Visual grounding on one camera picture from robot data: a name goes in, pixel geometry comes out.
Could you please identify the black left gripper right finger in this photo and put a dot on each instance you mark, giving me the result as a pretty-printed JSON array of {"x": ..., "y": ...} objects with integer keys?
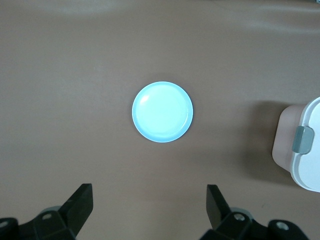
[{"x": 217, "y": 207}]

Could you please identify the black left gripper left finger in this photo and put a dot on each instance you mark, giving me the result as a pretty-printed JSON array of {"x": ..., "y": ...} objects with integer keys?
[{"x": 75, "y": 207}]

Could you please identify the white lidded lunch box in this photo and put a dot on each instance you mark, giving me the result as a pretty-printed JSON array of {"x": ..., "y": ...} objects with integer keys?
[{"x": 285, "y": 140}]

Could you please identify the grey box latch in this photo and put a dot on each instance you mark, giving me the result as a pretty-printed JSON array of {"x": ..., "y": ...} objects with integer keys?
[{"x": 302, "y": 140}]

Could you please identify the light blue round plate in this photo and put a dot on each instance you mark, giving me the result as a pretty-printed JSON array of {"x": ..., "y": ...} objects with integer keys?
[{"x": 162, "y": 112}]

